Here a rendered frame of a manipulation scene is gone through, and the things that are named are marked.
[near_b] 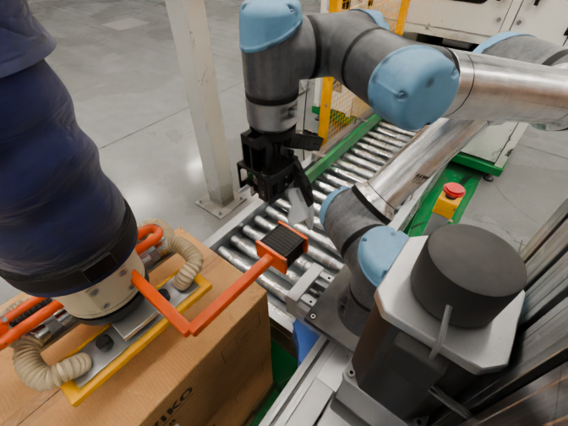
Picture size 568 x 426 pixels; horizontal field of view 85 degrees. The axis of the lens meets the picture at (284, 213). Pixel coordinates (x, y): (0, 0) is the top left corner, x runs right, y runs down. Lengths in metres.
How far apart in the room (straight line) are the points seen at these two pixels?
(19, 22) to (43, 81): 0.06
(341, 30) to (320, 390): 0.70
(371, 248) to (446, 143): 0.25
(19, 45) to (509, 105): 0.56
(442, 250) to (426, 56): 0.19
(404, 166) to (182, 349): 0.67
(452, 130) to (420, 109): 0.35
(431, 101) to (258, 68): 0.20
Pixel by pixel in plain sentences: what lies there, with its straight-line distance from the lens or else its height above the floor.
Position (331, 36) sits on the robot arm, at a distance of 0.44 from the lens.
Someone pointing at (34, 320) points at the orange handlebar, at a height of 1.19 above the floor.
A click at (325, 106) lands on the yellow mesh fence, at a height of 0.82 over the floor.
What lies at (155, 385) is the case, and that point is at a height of 0.94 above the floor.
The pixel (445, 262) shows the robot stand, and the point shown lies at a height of 1.57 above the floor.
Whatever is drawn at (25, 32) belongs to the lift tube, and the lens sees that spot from 0.49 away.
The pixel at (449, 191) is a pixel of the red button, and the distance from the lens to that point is 1.20.
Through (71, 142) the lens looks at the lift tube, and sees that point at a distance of 0.53.
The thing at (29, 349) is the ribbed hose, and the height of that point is 1.14.
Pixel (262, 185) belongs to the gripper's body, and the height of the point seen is 1.41.
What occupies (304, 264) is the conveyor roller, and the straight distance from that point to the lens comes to 1.46.
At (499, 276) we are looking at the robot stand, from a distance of 0.22.
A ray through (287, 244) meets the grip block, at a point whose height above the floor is 1.21.
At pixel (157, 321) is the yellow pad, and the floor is 1.07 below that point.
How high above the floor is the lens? 1.73
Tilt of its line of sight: 45 degrees down
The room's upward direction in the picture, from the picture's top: straight up
